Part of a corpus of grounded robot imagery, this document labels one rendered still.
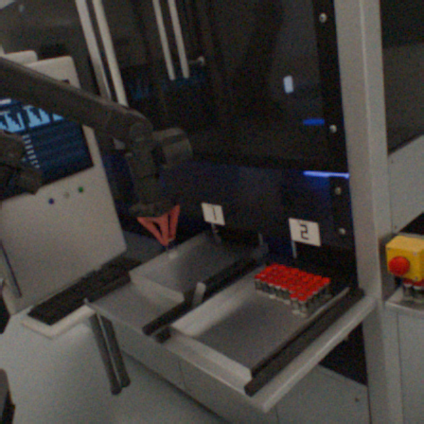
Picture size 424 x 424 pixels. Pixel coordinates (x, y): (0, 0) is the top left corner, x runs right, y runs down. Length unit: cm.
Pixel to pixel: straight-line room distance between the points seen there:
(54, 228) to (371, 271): 104
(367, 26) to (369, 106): 14
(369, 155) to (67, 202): 105
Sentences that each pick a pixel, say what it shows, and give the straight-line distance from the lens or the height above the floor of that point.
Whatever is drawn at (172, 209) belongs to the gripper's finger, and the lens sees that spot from 94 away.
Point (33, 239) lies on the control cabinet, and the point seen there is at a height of 101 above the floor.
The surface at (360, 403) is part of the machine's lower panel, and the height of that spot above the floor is 53.
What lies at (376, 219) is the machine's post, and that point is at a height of 108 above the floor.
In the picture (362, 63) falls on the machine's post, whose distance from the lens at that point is 96.
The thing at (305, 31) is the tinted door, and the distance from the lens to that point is 103.
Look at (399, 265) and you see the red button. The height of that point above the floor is 101.
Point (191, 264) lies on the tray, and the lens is 141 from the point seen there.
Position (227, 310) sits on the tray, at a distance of 115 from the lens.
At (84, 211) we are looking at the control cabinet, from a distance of 170.
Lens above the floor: 149
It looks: 20 degrees down
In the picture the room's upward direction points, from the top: 12 degrees counter-clockwise
